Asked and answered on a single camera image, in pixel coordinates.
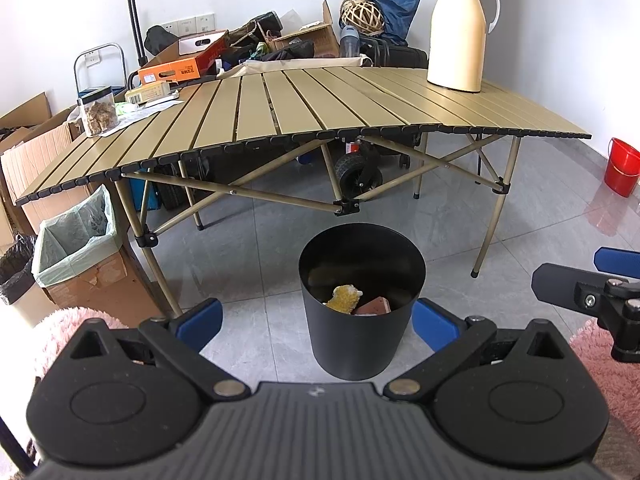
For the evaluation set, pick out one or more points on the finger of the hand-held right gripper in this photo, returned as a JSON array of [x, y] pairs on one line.
[[620, 260], [555, 282]]

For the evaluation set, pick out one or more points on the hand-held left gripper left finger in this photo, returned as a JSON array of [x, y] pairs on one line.
[[200, 322]]

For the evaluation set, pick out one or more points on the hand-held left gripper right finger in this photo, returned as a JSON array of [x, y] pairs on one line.
[[435, 325]]

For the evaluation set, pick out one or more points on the pink layered sponge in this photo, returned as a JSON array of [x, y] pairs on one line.
[[372, 306]]

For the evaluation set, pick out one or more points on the black trash bin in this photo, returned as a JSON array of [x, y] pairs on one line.
[[350, 350]]

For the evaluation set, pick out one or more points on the yellow plush toy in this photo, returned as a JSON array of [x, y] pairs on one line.
[[342, 300]]

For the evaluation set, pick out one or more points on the black trash bag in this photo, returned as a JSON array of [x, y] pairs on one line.
[[17, 275]]

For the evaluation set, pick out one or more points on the pink fluffy cloth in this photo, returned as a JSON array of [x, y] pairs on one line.
[[625, 410], [65, 325]]

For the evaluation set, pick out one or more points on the red bucket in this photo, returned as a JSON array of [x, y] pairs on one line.
[[622, 170]]

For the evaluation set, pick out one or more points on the cardboard box with liner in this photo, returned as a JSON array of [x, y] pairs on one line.
[[100, 280]]

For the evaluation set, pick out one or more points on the blue plastic case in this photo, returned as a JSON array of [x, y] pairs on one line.
[[151, 200]]

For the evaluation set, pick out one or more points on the green plastic bin liner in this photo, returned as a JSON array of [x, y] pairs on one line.
[[50, 260]]

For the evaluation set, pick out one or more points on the black wagon wheel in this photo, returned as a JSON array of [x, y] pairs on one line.
[[357, 177]]

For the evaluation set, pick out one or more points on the red can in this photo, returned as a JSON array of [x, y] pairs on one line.
[[353, 149]]

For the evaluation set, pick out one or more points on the printed paper sheet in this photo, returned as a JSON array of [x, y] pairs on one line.
[[150, 110]]

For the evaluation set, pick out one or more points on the small green bottle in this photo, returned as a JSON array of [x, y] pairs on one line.
[[124, 108]]

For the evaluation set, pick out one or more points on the plain cardboard box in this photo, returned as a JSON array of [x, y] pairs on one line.
[[40, 160]]

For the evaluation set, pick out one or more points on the clear snack jar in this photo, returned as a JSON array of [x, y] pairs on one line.
[[100, 115]]

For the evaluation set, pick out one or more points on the pale yellow box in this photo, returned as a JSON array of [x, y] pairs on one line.
[[147, 94]]

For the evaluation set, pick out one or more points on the khaki folding table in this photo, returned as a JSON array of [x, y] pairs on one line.
[[350, 100]]

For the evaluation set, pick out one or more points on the orange cardboard box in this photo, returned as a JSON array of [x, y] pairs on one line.
[[170, 74]]

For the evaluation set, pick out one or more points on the yellow thermos jug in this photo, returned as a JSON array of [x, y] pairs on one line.
[[457, 35]]

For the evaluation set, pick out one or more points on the black suitcase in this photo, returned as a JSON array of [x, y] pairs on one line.
[[400, 57]]

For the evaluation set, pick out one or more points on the large open cardboard box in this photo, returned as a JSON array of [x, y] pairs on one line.
[[30, 110]]

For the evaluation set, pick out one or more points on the white pink box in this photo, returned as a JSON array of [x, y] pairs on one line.
[[187, 47]]

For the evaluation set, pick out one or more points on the black cloth bag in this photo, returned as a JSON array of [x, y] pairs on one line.
[[290, 52]]

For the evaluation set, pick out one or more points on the grey blue water bottle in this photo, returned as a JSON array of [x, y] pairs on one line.
[[350, 45]]

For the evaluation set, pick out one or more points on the blue fabric bag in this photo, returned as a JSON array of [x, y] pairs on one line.
[[395, 10]]

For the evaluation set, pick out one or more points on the rattan ball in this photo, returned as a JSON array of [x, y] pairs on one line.
[[362, 10]]

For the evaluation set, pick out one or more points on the white wall socket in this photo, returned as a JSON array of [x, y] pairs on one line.
[[206, 22], [170, 27], [93, 60], [187, 24]]

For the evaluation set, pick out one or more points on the metal tube frame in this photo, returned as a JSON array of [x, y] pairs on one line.
[[100, 46]]

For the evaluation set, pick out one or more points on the black camera bag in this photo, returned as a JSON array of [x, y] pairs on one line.
[[262, 22]]

